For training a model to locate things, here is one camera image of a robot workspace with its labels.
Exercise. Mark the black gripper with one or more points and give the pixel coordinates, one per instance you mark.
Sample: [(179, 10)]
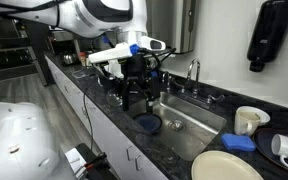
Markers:
[(139, 68)]

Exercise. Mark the cream ceramic plate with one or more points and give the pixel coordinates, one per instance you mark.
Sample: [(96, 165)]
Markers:
[(224, 166)]

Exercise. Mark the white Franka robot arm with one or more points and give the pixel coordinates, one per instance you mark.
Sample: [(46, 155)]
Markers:
[(84, 16)]

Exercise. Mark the dark blue plate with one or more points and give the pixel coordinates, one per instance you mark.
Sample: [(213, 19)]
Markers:
[(149, 122)]

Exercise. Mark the dark round plate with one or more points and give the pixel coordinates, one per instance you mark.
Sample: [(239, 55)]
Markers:
[(264, 143)]

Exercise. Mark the clear glass cup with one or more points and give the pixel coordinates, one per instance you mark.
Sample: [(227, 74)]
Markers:
[(113, 98)]

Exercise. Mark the chrome side sprayer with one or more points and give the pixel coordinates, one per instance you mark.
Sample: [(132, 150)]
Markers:
[(167, 81)]

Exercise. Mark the metal sink drain strainer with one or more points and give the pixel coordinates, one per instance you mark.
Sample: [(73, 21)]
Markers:
[(176, 125)]

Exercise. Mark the white base cabinet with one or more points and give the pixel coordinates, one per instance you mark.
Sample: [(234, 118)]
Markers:
[(110, 140)]

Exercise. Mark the chrome faucet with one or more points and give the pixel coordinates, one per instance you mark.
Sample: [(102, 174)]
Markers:
[(194, 80)]

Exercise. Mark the clear plastic container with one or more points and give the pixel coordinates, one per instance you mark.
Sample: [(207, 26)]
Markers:
[(80, 74)]

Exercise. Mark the stainless steel sink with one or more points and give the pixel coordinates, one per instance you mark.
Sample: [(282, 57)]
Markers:
[(197, 133)]

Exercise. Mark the orange black clamp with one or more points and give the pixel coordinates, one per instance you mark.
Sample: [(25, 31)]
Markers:
[(95, 161)]

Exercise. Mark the steel kettle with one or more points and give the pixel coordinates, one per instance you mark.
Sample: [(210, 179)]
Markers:
[(69, 59)]

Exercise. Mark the black perforated base board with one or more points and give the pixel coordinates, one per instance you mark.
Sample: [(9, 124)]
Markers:
[(100, 175)]

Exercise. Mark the white electronics box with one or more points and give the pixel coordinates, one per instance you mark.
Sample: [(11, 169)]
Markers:
[(73, 160)]

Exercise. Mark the steel paper towel dispenser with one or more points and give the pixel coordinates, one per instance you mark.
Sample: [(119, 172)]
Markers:
[(174, 23)]

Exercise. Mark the blue cup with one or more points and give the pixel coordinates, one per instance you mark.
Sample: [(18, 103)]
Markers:
[(238, 142)]

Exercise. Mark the cream mug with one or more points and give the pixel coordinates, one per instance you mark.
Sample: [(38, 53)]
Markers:
[(245, 123)]

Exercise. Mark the black soap dispenser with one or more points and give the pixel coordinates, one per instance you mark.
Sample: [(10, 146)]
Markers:
[(270, 33)]

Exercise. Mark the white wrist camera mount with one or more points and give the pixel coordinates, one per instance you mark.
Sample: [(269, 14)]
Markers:
[(114, 51)]

